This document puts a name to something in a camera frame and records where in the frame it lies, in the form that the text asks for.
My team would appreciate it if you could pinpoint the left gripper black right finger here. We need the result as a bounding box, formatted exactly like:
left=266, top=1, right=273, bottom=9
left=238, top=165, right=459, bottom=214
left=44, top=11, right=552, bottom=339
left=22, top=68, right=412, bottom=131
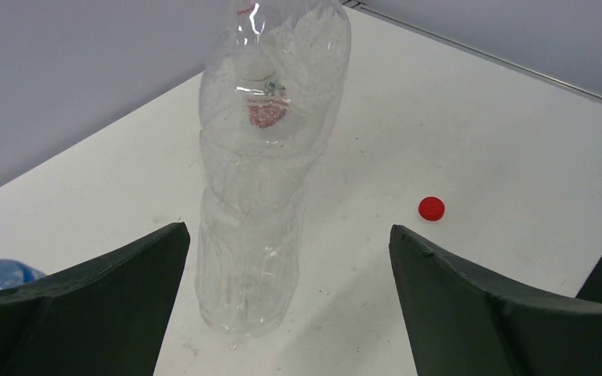
left=389, top=225, right=602, bottom=375

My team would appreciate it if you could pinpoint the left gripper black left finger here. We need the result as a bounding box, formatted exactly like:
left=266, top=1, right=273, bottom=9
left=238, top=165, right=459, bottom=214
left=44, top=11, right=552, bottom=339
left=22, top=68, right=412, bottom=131
left=0, top=222, right=190, bottom=375

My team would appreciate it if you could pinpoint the red bottle cap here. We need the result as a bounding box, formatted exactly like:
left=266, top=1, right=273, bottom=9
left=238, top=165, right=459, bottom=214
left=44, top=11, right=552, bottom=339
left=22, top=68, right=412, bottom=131
left=418, top=196, right=446, bottom=222

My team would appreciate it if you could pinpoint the red label water bottle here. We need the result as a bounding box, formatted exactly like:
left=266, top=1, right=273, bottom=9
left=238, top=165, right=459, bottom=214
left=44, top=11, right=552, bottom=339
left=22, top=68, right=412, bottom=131
left=234, top=1, right=289, bottom=128

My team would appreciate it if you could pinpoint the clear plastic bottle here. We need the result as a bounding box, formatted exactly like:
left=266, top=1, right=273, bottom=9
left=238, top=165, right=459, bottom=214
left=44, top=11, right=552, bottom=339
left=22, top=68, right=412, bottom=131
left=195, top=1, right=351, bottom=338

